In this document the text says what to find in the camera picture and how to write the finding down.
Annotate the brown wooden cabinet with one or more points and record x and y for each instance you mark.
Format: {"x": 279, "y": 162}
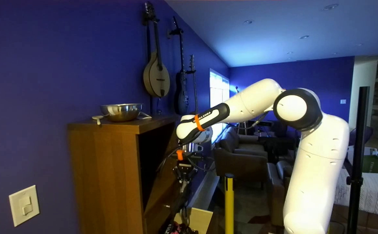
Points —
{"x": 105, "y": 174}

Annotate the small dark hanging instrument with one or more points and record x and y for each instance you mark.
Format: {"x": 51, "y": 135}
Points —
{"x": 191, "y": 70}

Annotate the open wooden drawer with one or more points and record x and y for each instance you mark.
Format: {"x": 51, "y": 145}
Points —
{"x": 199, "y": 219}

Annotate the yellow pole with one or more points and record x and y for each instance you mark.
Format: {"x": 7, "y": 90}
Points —
{"x": 229, "y": 209}

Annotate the cream light switch plate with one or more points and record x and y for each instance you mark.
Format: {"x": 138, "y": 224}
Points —
{"x": 23, "y": 206}

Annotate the steel bowl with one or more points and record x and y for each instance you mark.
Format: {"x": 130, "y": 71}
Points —
{"x": 121, "y": 113}

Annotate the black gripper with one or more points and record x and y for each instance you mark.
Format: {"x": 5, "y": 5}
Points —
{"x": 184, "y": 168}

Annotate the small white wall plate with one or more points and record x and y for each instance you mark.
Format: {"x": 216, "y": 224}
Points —
{"x": 342, "y": 102}

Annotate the bright window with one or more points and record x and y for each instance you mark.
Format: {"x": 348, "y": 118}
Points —
{"x": 217, "y": 89}

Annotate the brown sofa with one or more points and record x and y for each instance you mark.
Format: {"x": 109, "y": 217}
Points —
{"x": 240, "y": 161}

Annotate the black stand pole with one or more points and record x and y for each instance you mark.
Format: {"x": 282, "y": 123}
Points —
{"x": 357, "y": 152}

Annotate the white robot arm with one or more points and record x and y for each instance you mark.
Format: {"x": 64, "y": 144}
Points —
{"x": 318, "y": 174}

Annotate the black hanging guitar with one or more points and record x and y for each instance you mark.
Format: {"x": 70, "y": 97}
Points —
{"x": 181, "y": 93}

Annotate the hanging mandolin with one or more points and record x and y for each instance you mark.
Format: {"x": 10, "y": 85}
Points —
{"x": 157, "y": 76}

